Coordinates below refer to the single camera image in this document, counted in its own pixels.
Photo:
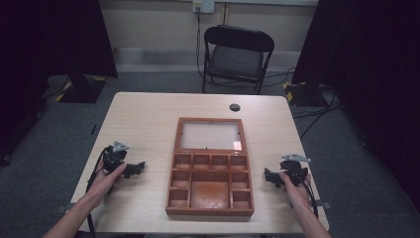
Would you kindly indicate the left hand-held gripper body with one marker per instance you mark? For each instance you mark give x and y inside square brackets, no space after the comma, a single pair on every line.
[114,157]

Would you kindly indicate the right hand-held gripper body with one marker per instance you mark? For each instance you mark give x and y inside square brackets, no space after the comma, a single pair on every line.
[294,167]

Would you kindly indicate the wooden compartment box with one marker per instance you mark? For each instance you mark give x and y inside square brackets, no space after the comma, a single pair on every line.
[210,172]

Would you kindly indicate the person's left hand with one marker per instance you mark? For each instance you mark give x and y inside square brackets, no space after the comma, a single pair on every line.
[105,180]

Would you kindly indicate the person's right hand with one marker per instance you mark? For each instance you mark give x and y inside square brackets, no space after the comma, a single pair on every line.
[295,191]

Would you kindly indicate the black stand base yellow stripes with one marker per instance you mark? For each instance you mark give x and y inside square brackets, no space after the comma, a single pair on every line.
[302,92]
[79,87]

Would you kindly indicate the black folding chair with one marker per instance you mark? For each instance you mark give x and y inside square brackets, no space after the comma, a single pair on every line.
[236,58]

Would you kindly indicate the white wall socket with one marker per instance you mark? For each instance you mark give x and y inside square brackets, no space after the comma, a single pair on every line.
[203,6]

